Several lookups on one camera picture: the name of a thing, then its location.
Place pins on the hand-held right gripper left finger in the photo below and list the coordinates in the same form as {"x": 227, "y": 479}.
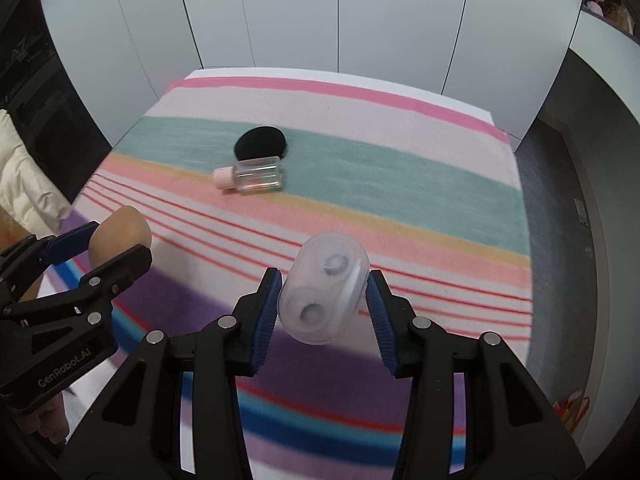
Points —
{"x": 267, "y": 320}

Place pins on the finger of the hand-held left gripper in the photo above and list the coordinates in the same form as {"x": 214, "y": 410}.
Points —
{"x": 120, "y": 267}
{"x": 65, "y": 245}

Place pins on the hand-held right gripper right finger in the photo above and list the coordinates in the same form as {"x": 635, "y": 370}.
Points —
{"x": 382, "y": 330}

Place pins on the beige makeup sponge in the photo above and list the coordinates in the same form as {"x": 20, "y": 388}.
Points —
{"x": 120, "y": 230}

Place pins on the clear contact lens case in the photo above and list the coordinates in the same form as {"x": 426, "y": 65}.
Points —
{"x": 320, "y": 290}

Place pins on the person's left hand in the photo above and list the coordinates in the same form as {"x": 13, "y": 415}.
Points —
{"x": 42, "y": 420}

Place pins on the cream padded chair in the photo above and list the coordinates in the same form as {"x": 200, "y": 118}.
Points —
{"x": 25, "y": 175}

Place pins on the clear bottle with pink cap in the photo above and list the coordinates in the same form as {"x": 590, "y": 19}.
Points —
{"x": 257, "y": 175}

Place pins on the black glass cabinet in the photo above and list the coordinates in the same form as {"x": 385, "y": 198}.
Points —
{"x": 45, "y": 100}

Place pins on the striped multicolour table cloth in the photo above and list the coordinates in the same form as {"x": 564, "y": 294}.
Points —
{"x": 400, "y": 175}

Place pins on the black round powder puff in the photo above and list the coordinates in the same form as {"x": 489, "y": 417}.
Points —
{"x": 260, "y": 142}

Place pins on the red and white package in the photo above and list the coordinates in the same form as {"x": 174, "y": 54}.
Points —
{"x": 572, "y": 410}

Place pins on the floor power socket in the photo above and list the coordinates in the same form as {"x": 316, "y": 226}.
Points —
{"x": 580, "y": 211}

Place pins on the pink fluffy pompom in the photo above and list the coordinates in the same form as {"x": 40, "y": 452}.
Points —
{"x": 596, "y": 7}

